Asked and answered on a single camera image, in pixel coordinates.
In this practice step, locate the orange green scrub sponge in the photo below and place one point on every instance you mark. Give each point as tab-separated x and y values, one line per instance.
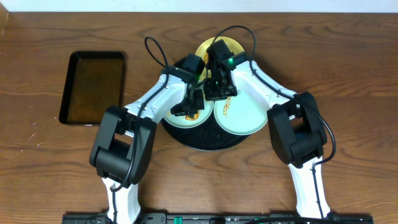
192	117

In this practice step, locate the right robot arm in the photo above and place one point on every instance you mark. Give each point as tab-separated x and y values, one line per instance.
297	130

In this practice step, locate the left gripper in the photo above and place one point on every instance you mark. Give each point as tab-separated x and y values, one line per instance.
189	106

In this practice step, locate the black rectangular water tray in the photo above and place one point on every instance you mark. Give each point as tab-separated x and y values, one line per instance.
94	81

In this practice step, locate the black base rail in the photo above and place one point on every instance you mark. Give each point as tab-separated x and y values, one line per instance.
163	218

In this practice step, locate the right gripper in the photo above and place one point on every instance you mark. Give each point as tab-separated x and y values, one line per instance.
211	95

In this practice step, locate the black round tray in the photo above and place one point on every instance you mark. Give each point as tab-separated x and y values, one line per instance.
208	136

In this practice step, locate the light blue plate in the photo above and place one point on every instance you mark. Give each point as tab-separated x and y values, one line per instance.
181	122
240	115

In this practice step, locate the yellow plate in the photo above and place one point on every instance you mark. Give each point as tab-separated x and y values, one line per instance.
233	45

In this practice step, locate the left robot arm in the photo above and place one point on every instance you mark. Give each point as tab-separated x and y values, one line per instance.
123	145

